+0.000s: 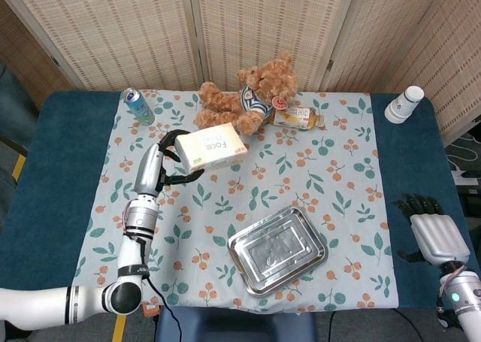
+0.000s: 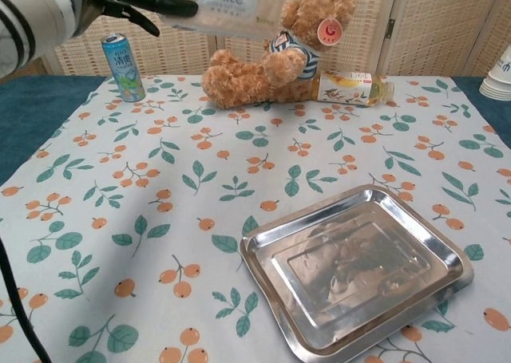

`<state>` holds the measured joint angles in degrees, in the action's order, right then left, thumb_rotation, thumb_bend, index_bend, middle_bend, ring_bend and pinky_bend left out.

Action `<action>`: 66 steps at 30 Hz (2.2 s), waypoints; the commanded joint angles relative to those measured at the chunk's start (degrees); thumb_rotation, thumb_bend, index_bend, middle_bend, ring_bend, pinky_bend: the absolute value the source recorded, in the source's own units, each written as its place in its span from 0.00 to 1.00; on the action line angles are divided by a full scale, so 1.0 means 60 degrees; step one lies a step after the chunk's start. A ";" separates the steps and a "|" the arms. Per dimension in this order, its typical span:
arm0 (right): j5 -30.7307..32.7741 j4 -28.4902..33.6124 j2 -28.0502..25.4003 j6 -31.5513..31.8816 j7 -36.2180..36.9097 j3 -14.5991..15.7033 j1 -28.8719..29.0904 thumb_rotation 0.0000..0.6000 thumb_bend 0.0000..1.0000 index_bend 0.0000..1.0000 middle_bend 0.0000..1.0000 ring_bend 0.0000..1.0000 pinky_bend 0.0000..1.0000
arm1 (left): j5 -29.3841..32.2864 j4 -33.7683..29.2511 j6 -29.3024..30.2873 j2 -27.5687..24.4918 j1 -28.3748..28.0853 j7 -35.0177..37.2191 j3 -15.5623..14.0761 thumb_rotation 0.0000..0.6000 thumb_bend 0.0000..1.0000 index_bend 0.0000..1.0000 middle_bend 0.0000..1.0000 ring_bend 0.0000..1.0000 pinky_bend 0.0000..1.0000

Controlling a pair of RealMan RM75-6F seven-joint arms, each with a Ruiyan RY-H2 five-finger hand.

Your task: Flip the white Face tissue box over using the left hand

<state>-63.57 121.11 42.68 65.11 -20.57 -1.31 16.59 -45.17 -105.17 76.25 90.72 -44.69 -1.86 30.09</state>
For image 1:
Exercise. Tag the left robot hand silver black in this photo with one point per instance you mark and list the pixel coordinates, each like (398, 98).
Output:
(148, 173)

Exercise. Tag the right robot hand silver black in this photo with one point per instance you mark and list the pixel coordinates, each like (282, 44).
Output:
(437, 236)

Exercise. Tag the white tissue pack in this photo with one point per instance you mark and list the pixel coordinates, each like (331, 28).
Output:
(214, 146)

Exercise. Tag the navy blue robot base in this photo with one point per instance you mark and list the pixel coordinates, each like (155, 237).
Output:
(240, 325)

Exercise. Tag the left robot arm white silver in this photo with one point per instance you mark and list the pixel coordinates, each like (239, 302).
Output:
(129, 255)

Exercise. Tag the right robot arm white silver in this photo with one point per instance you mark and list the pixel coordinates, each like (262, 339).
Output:
(467, 304)

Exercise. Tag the blue green drink can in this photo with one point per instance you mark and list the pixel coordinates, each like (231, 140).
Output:
(140, 109)

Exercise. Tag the white power strip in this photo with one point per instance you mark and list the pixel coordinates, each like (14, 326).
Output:
(467, 177)

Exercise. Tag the teal table cover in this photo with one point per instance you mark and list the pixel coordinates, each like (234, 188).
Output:
(56, 150)

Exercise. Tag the brown teddy bear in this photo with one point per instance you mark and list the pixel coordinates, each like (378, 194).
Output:
(225, 105)

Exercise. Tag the floral print tablecloth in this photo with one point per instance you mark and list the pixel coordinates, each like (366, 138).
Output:
(263, 176)

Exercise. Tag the white paper cup stack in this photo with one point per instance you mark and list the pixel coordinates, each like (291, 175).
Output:
(404, 105)

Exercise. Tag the small orange object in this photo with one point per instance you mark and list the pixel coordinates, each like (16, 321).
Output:
(152, 310)

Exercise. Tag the large steel tray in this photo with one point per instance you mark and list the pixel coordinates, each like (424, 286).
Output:
(300, 216)

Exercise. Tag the woven folding screen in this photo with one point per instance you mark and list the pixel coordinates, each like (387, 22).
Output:
(131, 30)

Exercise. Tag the small steel tray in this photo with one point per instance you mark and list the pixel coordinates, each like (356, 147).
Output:
(278, 252)

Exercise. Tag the yellow tea bottle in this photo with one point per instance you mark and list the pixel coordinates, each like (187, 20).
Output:
(300, 118)

